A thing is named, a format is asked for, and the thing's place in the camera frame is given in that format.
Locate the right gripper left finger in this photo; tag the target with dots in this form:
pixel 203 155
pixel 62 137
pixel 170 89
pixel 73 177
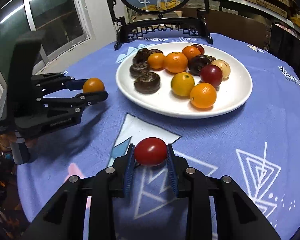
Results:
pixel 113 182

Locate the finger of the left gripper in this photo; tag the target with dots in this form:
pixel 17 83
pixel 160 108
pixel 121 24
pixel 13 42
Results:
pixel 52 82
pixel 79 100

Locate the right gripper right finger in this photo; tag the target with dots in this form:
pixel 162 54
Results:
pixel 191 184

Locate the red cherry tomato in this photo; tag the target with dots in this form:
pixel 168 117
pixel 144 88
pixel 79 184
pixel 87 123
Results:
pixel 151 151

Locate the large dark mangosteen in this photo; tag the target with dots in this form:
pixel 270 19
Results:
pixel 137 69

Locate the dark brown mangosteen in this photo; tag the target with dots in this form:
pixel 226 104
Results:
pixel 147 83

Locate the yellow orange tangerine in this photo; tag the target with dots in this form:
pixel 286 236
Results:
pixel 182 83

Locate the red plum fruit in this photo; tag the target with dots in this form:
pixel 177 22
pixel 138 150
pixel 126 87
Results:
pixel 211 74

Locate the pale beige fruit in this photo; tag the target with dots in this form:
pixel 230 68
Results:
pixel 224 67

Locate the dark chestnut fruit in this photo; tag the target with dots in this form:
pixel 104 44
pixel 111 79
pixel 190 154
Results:
pixel 141 56

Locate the yellow kumquat fruit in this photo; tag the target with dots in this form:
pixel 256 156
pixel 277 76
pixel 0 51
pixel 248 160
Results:
pixel 156 60

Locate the person left hand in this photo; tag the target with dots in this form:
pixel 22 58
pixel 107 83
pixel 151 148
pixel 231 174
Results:
pixel 5 142

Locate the white round plate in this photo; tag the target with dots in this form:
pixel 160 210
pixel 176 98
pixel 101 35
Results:
pixel 231 94

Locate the blue patterned tablecloth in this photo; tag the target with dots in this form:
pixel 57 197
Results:
pixel 258 145

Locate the round deer art screen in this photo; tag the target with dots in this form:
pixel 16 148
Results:
pixel 130 31

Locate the red tomato on plate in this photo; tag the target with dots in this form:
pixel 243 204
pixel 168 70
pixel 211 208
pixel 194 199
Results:
pixel 199 47

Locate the window with white frame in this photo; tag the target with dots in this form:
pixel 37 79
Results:
pixel 58 19

